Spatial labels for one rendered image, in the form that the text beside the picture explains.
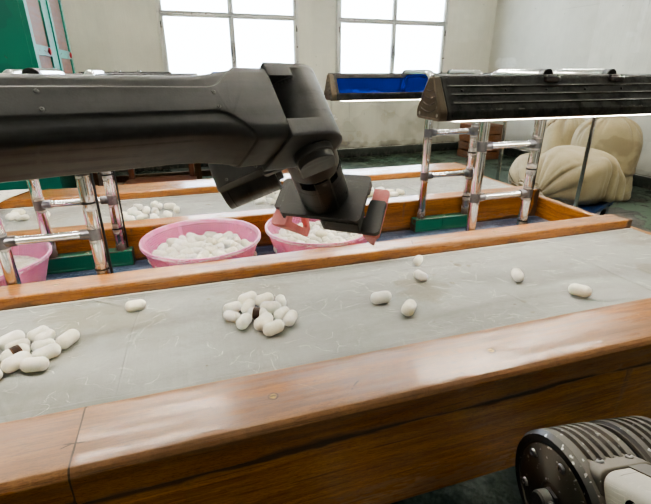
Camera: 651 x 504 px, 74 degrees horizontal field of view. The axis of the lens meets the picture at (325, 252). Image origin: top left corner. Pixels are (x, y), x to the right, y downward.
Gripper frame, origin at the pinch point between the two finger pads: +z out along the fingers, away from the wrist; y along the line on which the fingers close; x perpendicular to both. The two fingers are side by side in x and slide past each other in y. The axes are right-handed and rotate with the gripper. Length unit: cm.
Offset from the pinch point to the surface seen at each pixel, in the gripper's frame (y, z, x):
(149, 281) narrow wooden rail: -37.4, 13.2, -7.5
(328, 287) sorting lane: -7.0, 23.0, 1.0
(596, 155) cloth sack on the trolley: 92, 222, 213
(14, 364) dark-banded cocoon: -38.1, -2.4, -27.5
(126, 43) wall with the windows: -367, 195, 313
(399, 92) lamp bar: -8, 39, 71
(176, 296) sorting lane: -31.7, 14.8, -8.8
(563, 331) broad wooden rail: 31.7, 17.3, -2.0
